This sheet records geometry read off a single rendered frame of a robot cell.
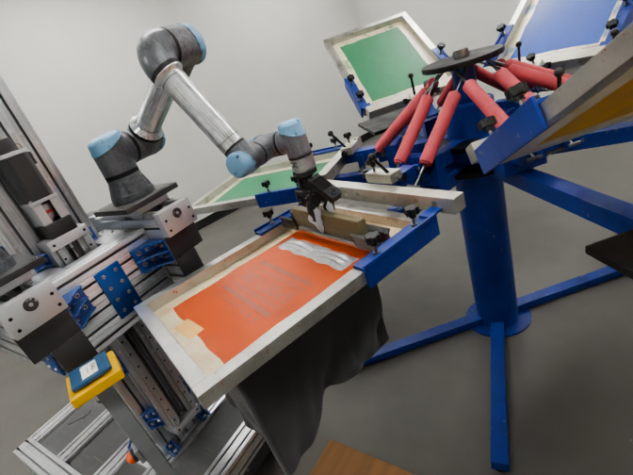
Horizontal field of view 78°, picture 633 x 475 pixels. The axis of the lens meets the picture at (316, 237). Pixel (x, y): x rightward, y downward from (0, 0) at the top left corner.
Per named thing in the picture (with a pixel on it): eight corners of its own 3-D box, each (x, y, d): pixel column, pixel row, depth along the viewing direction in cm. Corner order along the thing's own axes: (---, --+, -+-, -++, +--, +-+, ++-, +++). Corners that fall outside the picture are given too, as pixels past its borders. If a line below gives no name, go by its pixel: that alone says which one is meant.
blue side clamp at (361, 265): (370, 288, 102) (364, 266, 99) (358, 284, 106) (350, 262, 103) (440, 234, 116) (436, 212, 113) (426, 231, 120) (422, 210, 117)
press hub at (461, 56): (515, 355, 184) (478, 52, 128) (443, 325, 215) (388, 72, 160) (555, 307, 202) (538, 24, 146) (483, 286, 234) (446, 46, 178)
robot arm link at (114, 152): (96, 180, 136) (74, 143, 130) (126, 166, 146) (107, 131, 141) (118, 175, 130) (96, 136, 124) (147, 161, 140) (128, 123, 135)
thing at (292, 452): (295, 474, 108) (235, 364, 91) (287, 466, 111) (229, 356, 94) (402, 368, 129) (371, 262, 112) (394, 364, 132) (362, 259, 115)
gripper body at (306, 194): (316, 197, 133) (305, 164, 128) (332, 200, 126) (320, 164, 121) (299, 207, 129) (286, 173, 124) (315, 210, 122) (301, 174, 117)
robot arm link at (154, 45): (123, 20, 99) (256, 166, 106) (154, 17, 108) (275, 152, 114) (110, 55, 107) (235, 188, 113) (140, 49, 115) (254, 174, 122)
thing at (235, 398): (289, 482, 107) (227, 369, 90) (223, 400, 143) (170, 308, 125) (298, 473, 109) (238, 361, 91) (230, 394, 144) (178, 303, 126)
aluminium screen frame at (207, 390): (204, 410, 80) (197, 397, 79) (138, 316, 126) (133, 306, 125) (437, 229, 116) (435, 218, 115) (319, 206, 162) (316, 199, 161)
